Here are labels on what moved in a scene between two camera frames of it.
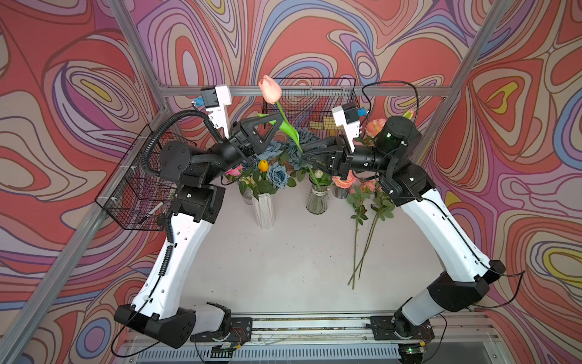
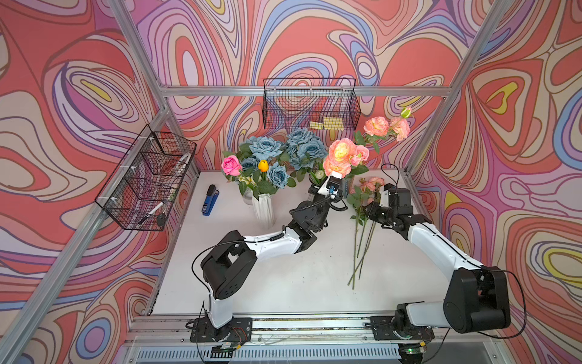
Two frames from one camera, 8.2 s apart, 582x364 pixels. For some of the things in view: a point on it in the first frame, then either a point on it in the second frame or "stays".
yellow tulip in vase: [263, 165] stays
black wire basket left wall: [132, 199] stays
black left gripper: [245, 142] -> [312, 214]
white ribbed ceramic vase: [264, 210] stays
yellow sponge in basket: [328, 124] stays
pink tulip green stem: [289, 130] -> [362, 199]
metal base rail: [334, 340] stays
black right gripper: [332, 143] -> [372, 212]
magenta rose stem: [235, 171] stays
